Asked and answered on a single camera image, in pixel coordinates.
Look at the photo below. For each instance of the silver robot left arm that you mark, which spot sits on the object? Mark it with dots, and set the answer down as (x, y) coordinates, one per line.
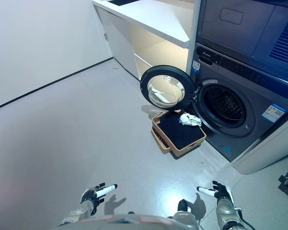
(80, 212)

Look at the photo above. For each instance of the white counter cabinet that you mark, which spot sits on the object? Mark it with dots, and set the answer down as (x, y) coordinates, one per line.
(148, 16)

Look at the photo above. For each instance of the blue white QR sticker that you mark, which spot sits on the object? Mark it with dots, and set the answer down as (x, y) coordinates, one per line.
(195, 66)

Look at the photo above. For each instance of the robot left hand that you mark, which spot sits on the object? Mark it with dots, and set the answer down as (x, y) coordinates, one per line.
(90, 196)

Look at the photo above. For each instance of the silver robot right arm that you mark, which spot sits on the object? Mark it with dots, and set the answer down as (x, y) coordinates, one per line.
(226, 210)

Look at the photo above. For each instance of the grey stacked dryer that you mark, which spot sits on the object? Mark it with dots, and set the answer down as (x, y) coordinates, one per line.
(230, 28)

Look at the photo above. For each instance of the black countertop sink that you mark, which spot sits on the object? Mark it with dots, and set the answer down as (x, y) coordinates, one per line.
(121, 2)

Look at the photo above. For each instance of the grey robot torso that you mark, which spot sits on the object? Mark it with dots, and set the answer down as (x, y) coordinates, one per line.
(129, 222)

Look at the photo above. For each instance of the round glass washer door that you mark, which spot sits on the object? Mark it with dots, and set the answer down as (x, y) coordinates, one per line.
(144, 83)

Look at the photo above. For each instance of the blue energy label sticker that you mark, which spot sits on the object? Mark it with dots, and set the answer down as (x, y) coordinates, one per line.
(274, 113)

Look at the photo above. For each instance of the grey front-load washing machine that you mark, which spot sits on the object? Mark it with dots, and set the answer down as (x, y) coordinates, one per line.
(254, 143)

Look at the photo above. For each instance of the white appliance enclosure panel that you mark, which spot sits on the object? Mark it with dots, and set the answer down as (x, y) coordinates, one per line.
(266, 163)

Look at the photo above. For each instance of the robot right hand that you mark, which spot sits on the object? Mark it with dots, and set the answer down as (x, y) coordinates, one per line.
(222, 191)

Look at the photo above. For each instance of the tan laundry basket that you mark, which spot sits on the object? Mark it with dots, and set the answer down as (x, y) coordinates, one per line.
(164, 146)

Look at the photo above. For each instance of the white cloth with blue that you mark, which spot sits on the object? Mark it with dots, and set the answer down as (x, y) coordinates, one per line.
(189, 119)

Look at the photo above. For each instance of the silver robot right leg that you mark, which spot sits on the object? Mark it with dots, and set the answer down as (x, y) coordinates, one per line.
(183, 207)

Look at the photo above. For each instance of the dark navy clothes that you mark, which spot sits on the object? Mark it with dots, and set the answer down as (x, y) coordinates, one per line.
(180, 135)

